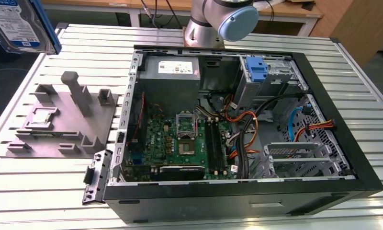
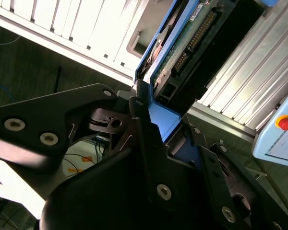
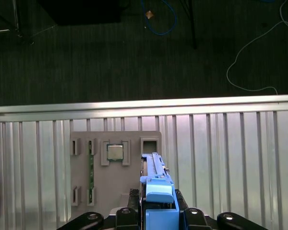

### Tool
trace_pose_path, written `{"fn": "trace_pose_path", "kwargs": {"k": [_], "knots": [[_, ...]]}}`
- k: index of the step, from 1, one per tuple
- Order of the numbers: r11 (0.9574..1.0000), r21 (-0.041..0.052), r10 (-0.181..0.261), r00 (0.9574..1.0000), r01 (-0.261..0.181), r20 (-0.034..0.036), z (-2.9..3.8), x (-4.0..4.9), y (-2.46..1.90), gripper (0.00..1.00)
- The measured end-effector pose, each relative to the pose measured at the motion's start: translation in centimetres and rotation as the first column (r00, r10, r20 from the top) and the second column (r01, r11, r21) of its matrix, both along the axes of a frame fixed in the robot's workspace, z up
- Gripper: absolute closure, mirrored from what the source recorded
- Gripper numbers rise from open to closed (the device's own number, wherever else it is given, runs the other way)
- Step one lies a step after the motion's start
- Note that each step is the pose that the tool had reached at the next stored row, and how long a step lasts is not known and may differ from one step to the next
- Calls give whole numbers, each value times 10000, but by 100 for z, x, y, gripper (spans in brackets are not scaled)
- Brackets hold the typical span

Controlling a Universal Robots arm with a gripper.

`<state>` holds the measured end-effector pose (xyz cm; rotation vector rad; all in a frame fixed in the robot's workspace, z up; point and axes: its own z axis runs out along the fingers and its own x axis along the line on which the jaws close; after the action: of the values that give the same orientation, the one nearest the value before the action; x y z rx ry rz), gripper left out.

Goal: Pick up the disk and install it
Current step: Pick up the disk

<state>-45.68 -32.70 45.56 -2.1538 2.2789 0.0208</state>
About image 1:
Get thick black cable bundle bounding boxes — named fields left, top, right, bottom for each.
left=236, top=93, right=309, bottom=180

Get grey parts rack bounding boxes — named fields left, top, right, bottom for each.
left=5, top=70, right=121, bottom=159

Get grey power supply unit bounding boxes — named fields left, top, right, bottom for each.
left=136, top=56, right=201, bottom=115

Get orange wire bundle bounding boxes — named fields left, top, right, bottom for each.
left=224, top=93, right=260, bottom=160

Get grey card retention bracket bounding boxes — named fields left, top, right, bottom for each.
left=81, top=149, right=115, bottom=206

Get tall wooden cabinet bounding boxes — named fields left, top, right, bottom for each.
left=330, top=0, right=383, bottom=69

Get green motherboard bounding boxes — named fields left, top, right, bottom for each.
left=123, top=112, right=240, bottom=181

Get CPU socket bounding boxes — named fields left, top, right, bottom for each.
left=177, top=139, right=198, bottom=156

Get metal socket cover frame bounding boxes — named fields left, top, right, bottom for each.
left=176, top=110, right=200, bottom=140

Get blue data wire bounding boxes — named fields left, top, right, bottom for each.
left=286, top=102, right=314, bottom=144

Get hard disk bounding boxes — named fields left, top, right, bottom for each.
left=0, top=0, right=64, bottom=56

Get black RAM slot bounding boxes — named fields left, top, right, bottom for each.
left=205, top=117, right=221, bottom=176
left=214, top=116, right=229, bottom=175

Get yellow black power wires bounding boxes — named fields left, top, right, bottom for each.
left=194, top=104, right=226, bottom=118

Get wooden desk white frame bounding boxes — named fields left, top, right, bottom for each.
left=41, top=0, right=141, bottom=27
left=137, top=0, right=325, bottom=36

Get black graphics card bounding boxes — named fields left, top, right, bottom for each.
left=149, top=164, right=208, bottom=182

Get red black twisted wire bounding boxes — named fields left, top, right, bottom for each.
left=131, top=92, right=147, bottom=142

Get black PC case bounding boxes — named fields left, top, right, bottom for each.
left=81, top=44, right=383, bottom=224

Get multicolour disk power wire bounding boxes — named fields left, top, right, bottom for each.
left=294, top=119, right=338, bottom=142

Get silver CPU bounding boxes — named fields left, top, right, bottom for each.
left=31, top=111, right=55, bottom=125

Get green RAM stick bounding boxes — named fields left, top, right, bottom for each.
left=31, top=132, right=80, bottom=139

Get tall metal drive cage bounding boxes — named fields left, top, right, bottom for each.
left=234, top=55, right=309, bottom=112

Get blue plastic drive latch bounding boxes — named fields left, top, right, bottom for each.
left=246, top=57, right=269, bottom=83

